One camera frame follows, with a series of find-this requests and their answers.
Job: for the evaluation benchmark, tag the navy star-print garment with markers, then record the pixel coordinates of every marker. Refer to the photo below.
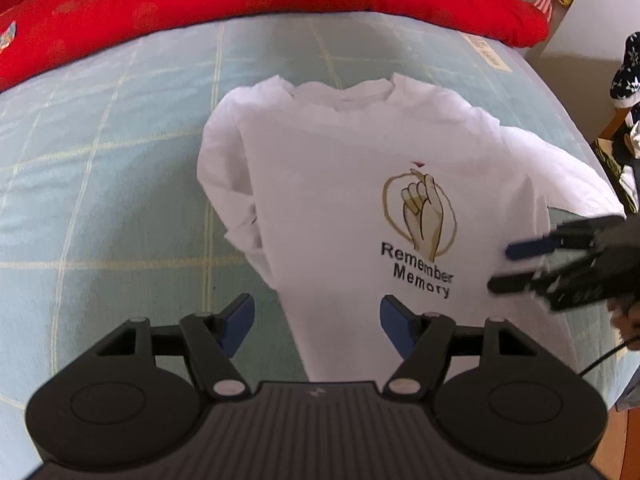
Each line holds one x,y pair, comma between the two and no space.
627,75

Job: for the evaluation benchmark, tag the person's right hand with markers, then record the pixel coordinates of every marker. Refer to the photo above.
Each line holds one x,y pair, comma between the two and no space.
629,326

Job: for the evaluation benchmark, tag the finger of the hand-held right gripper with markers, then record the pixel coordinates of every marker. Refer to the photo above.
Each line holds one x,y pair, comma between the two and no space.
530,249
515,284

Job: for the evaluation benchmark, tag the white printed t-shirt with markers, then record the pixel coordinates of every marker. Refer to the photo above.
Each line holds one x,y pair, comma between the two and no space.
325,185

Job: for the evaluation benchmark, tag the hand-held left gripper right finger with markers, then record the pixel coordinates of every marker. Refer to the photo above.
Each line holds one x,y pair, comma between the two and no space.
395,325

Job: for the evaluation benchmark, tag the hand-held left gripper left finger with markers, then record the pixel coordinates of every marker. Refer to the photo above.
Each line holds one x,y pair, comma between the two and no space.
237,325

